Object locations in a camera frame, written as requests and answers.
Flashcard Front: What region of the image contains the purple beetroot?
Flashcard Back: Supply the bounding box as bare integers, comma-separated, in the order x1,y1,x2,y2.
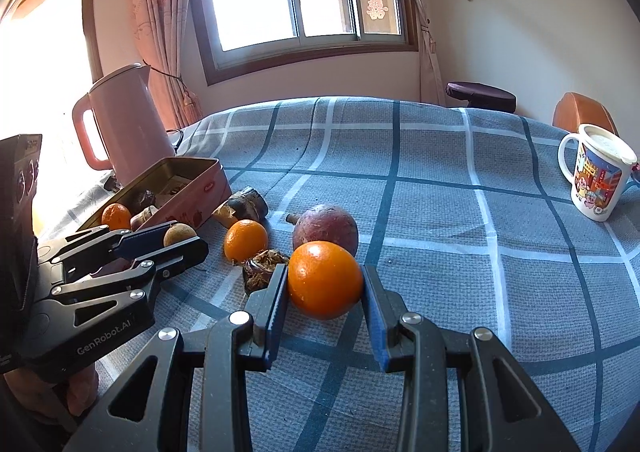
285,204,359,256

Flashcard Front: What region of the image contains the left human hand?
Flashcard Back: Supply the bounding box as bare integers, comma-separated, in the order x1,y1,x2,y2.
1,364,99,420

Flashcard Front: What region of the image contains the pink metal tin box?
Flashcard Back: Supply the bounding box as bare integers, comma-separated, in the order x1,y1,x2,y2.
78,157,231,231

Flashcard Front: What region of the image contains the purple round stool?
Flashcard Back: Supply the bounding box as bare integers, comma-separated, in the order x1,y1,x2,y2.
446,82,516,113

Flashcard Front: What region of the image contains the brown framed window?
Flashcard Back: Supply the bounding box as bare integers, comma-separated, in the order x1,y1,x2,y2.
191,0,418,85

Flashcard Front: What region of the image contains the large orange mandarin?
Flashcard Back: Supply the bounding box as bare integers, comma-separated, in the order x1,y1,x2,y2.
101,202,132,230

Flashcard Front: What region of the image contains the tan longan fruit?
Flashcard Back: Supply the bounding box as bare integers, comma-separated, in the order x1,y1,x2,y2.
163,223,198,247

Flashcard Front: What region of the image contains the blue plaid tablecloth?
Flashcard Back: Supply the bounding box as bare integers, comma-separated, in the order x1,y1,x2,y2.
64,95,640,452

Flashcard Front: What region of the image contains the pink electric kettle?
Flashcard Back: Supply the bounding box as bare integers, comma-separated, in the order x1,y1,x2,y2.
72,64,175,186

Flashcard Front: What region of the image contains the white printed mug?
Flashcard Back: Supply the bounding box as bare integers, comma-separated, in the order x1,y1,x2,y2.
558,124,639,223

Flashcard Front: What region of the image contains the orange leather chair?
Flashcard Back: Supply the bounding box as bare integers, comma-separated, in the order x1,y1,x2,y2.
552,93,618,135

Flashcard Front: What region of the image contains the pink curtain left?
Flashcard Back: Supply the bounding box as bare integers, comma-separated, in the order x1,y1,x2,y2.
131,0,203,129

